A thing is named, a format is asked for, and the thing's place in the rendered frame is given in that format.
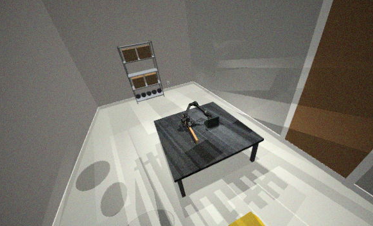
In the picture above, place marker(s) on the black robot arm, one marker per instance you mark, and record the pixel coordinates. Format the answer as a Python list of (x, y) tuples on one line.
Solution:
[(186, 118)]

